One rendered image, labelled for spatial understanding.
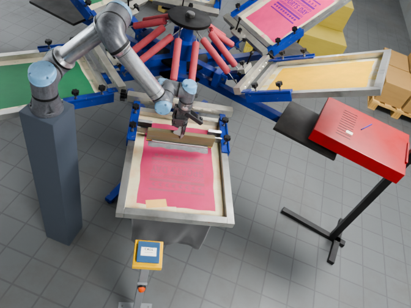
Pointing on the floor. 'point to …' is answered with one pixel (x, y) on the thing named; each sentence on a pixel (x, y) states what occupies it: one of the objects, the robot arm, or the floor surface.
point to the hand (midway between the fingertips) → (181, 134)
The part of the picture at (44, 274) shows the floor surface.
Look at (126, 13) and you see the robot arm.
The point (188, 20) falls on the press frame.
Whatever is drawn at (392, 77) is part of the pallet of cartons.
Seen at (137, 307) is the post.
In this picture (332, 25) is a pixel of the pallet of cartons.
